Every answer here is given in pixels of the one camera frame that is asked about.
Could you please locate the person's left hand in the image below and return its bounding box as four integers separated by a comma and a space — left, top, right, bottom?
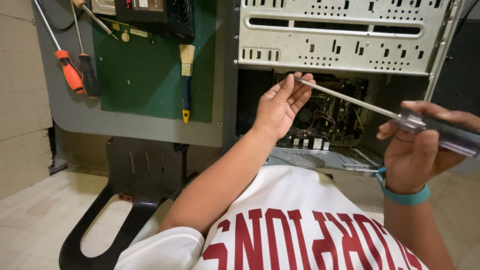
254, 72, 317, 142

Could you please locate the person's right hand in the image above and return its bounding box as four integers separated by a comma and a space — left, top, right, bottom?
376, 100, 480, 195

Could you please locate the clear-handled long screwdriver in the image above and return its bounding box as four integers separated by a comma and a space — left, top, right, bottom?
293, 77, 480, 159

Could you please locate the teal wristband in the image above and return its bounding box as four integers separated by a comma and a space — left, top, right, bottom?
376, 167, 431, 206

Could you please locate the dark motherboard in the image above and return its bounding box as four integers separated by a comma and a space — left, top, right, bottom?
275, 72, 371, 151

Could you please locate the grey metal computer case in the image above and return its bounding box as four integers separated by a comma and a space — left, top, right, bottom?
221, 0, 466, 178

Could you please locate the white shirt with red letters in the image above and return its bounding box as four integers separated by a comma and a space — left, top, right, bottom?
113, 165, 430, 270

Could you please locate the green work mat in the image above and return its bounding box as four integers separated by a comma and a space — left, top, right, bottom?
91, 14, 217, 124

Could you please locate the black plastic chair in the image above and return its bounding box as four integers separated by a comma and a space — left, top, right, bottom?
59, 136, 200, 270

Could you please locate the black power supply unit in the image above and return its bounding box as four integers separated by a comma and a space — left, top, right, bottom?
114, 0, 196, 39

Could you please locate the small green circuit board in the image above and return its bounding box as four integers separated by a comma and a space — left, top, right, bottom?
99, 16, 151, 43

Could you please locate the silver metal drive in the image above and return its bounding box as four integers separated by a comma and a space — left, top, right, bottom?
91, 0, 116, 16

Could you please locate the blue-handled paint brush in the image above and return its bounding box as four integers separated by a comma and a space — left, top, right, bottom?
179, 44, 196, 124

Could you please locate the black cable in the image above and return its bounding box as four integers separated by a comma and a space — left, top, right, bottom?
452, 0, 480, 40

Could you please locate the black-handled screwdriver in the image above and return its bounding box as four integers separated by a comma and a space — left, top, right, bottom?
70, 0, 100, 99

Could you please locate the wooden-handled screwdriver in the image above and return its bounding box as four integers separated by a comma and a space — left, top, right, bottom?
71, 0, 119, 41

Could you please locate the orange-handled screwdriver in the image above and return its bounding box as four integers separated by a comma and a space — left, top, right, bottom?
32, 0, 86, 95

